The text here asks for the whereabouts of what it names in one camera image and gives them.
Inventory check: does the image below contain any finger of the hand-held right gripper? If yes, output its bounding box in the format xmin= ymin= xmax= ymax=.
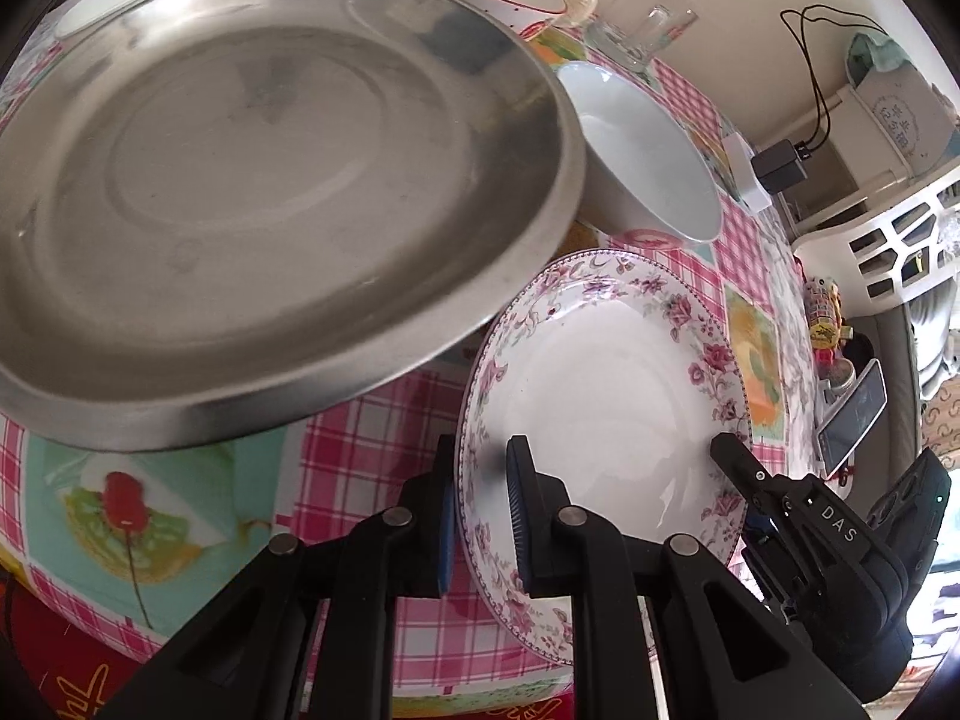
xmin=739 ymin=514 xmax=807 ymax=616
xmin=709 ymin=433 xmax=785 ymax=515

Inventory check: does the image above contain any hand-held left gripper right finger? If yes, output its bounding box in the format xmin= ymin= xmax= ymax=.
xmin=506 ymin=435 xmax=856 ymax=720

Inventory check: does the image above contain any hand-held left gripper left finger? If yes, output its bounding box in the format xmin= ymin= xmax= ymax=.
xmin=97 ymin=435 xmax=458 ymax=720

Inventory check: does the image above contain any floral rimmed white plate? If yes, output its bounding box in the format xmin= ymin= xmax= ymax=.
xmin=455 ymin=247 xmax=753 ymax=667

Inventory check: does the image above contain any large stainless steel plate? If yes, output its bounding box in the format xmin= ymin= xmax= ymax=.
xmin=0 ymin=0 xmax=587 ymax=455

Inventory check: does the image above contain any smartphone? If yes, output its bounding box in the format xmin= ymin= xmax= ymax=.
xmin=816 ymin=358 xmax=888 ymax=477

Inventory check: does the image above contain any grey floral tablecloth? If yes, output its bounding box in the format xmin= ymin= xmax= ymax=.
xmin=772 ymin=240 xmax=826 ymax=466

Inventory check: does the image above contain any pink checked tablecloth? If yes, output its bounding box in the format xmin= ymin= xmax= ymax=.
xmin=0 ymin=0 xmax=818 ymax=720

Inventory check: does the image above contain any grey patterned cushion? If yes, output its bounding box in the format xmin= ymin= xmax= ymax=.
xmin=862 ymin=292 xmax=960 ymax=466

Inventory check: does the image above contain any white power strip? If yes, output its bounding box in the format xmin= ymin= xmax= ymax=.
xmin=724 ymin=131 xmax=777 ymax=211

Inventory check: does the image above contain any white plastic basket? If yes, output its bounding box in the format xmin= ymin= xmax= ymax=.
xmin=791 ymin=165 xmax=960 ymax=316

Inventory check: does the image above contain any black power adapter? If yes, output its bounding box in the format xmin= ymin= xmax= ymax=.
xmin=750 ymin=139 xmax=811 ymax=192

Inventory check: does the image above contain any white printed container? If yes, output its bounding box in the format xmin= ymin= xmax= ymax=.
xmin=855 ymin=64 xmax=960 ymax=175

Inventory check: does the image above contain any red cloth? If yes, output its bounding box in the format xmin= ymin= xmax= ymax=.
xmin=0 ymin=570 xmax=173 ymax=720

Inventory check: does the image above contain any teal cloth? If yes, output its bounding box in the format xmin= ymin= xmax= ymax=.
xmin=847 ymin=30 xmax=914 ymax=80

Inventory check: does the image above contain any clear glass mug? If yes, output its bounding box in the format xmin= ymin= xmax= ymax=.
xmin=585 ymin=0 xmax=698 ymax=74

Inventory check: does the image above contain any black cable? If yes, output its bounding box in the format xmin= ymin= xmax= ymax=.
xmin=780 ymin=6 xmax=890 ymax=155
xmin=799 ymin=6 xmax=890 ymax=151

